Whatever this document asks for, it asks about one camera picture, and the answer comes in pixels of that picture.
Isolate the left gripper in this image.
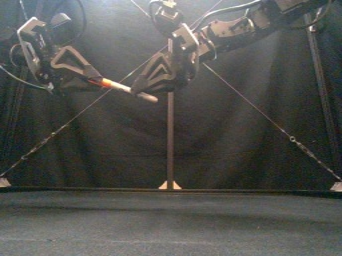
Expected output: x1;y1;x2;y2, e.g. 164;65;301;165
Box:
15;15;106;93

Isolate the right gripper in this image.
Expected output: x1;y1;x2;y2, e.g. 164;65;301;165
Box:
130;21;204;96

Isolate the grey marker pen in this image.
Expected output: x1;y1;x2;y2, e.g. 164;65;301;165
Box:
87;77;161;104

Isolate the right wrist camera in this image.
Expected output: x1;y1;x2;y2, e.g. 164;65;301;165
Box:
152;1;185;36

